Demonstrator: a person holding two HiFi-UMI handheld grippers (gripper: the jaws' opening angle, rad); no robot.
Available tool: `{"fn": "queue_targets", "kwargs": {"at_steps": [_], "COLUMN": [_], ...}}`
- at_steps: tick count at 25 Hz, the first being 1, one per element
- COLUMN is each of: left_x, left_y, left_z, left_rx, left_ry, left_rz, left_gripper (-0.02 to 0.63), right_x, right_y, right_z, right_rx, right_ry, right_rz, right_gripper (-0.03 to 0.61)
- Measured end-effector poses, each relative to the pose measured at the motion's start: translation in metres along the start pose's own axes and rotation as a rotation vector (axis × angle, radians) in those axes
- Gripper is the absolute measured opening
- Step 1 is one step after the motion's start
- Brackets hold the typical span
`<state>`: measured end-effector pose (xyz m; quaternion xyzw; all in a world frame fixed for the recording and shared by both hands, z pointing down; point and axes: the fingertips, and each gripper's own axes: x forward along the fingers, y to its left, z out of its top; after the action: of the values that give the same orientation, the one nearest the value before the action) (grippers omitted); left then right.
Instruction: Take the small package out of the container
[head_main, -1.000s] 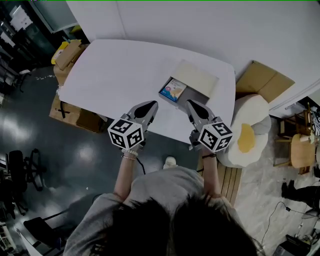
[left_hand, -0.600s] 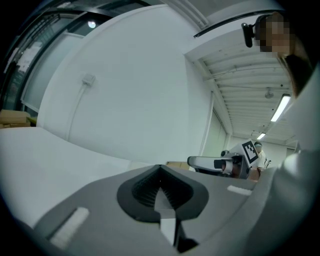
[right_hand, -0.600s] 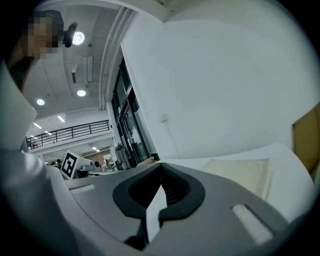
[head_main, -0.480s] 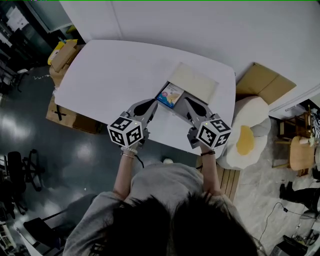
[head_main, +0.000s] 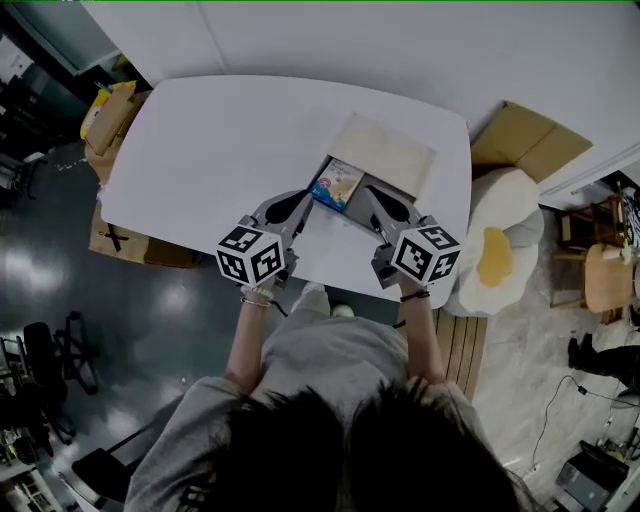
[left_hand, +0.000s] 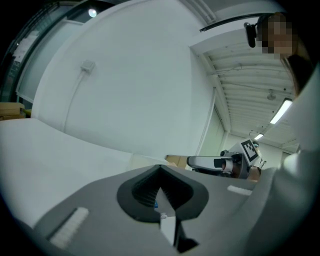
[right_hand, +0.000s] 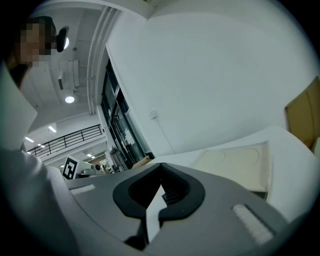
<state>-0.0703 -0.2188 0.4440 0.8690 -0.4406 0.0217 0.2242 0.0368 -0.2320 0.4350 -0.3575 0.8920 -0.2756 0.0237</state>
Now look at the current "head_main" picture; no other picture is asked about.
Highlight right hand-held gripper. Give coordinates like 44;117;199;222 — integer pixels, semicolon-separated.
363;184;462;290

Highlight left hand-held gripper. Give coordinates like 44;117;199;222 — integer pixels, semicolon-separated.
216;189;314;294

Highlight blue printed packet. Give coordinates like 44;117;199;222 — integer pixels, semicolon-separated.
309;158;366;214

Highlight grey drawer box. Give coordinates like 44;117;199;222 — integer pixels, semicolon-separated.
305;112;438;236

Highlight person's left forearm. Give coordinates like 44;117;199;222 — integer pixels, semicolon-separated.
224;294;275;397

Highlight person's right forearm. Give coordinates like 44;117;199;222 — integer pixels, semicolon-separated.
398;285;447;387

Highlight open brown cardboard box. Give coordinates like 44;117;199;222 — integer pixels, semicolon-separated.
84;82;152;157

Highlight person's light trousers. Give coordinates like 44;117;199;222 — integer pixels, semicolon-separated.
291;289;332;327

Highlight fried egg shaped cushion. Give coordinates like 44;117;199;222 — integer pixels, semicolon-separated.
443;167;546;318

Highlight person's grey shirt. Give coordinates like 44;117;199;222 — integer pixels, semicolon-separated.
124;309;501;512

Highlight wooden slatted pallet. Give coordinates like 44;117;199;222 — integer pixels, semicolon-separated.
432;307;490;401

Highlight flattened brown cardboard sheet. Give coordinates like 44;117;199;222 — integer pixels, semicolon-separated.
469;101;595;184

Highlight wooden chair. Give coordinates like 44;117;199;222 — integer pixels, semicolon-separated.
554;194;627;251

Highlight yellow bag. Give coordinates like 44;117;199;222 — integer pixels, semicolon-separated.
79;79;139;142

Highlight round wooden stool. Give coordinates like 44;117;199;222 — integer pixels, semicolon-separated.
551;243;637;326

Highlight black and white striped cloth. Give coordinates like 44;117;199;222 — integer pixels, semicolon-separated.
617;187;640;250

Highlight black swivel office chair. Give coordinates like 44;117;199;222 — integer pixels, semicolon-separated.
22;309;101;397

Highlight grey framed glass panel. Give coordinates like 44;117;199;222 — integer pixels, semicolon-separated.
0;0;124;77

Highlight black chair with star base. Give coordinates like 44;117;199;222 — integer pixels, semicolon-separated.
71;399;167;502

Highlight black computer case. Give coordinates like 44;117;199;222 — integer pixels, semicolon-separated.
554;439;632;512

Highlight large cardboard box with strap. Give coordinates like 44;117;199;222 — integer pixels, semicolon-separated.
88;199;202;270

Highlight thin black floor cable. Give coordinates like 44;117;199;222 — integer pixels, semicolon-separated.
531;374;640;472

